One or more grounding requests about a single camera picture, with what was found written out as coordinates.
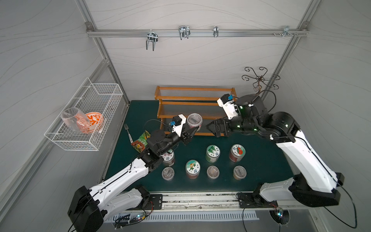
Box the metal double hook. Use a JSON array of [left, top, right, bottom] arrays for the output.
[[146, 31, 158, 51], [178, 26, 190, 40]]

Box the small clear-lid jar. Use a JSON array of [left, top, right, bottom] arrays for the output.
[[207, 166, 220, 179], [233, 165, 247, 180], [186, 113, 203, 132], [161, 167, 175, 181]]

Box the clear glass cup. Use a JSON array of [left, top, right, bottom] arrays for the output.
[[60, 107, 90, 132]]

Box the white wire basket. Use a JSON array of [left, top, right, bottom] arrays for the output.
[[44, 78, 123, 151]]

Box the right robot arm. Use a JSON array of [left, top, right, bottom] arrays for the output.
[[206, 94, 345, 207]]

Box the metal scroll hook stand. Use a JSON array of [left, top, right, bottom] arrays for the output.
[[241, 66, 268, 95]]

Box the green snack packet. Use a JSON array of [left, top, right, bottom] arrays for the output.
[[131, 130, 151, 153]]

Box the flower label seed jar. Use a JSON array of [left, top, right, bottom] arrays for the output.
[[161, 149, 175, 167]]

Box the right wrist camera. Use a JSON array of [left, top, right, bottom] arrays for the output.
[[217, 94, 238, 120]]

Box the orange patterned bowl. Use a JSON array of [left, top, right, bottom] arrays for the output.
[[84, 112, 104, 134]]

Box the orange wooden tiered shelf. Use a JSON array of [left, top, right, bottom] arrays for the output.
[[155, 86, 237, 136]]

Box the metal double hook middle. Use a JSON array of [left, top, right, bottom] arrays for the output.
[[178, 26, 190, 40]]

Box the tomato label seed jar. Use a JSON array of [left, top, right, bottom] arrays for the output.
[[229, 144, 246, 162]]

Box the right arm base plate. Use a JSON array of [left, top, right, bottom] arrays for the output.
[[235, 192, 278, 209]]

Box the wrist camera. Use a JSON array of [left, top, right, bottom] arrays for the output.
[[217, 94, 238, 120], [169, 114, 186, 137]]

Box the white handled fork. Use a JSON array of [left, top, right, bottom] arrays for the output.
[[124, 124, 133, 143]]

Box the metal hook right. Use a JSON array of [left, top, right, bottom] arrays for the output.
[[273, 26, 295, 38]]

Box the orange fruit label jar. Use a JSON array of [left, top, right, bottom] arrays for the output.
[[185, 159, 201, 179]]

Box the green leaf label jar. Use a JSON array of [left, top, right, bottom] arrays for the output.
[[205, 145, 221, 163]]

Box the aluminium top rail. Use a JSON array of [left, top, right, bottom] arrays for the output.
[[87, 28, 310, 38]]

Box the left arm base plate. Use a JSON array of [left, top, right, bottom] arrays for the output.
[[144, 194, 163, 210]]

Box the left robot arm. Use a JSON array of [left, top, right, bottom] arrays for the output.
[[68, 126, 197, 232]]

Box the metal single hook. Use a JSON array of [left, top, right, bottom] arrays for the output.
[[213, 26, 219, 38]]

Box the metal double hook left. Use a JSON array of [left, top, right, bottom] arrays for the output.
[[146, 31, 158, 51]]

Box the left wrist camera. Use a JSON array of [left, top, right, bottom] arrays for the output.
[[169, 114, 186, 137]]

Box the small clear-lid jar top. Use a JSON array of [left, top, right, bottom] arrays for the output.
[[186, 113, 203, 132]]

